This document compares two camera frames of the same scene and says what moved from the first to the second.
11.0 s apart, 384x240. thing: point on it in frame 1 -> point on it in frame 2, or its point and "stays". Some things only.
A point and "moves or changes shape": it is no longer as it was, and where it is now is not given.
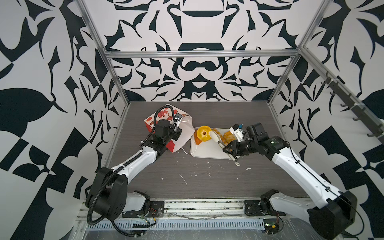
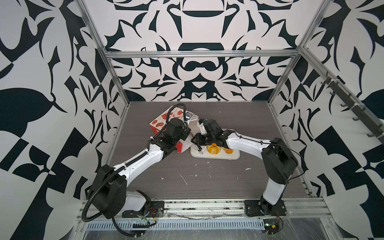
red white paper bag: x=168 y=112 moves or changes shape
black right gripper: x=235 y=148 -> x=199 y=141
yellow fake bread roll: x=203 y=133 moves or changes shape
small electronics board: x=271 y=226 stays
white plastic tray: x=210 y=149 stays
